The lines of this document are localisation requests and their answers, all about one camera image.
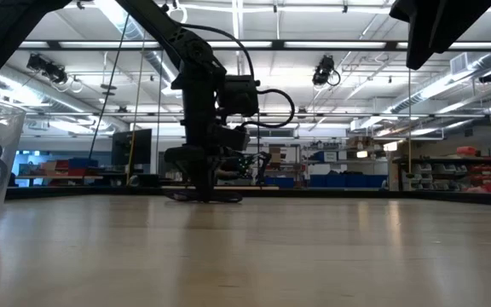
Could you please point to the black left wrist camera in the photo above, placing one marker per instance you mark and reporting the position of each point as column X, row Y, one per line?
column 239, row 96

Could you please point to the black hanging ceiling camera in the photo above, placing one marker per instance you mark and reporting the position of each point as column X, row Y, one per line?
column 47, row 68
column 324, row 70

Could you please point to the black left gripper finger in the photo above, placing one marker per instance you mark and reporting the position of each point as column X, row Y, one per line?
column 200, row 181
column 211, row 181

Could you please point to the row of blue bins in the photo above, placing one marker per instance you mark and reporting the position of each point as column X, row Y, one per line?
column 348, row 181

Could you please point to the black computer monitor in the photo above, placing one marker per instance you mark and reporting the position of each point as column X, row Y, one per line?
column 136, row 149

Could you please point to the shelf with parts bins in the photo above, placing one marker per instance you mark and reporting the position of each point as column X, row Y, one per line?
column 458, row 172

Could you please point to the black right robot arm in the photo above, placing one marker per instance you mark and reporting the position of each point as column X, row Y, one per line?
column 433, row 25

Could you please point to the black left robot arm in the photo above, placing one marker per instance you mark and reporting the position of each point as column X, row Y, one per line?
column 186, row 40

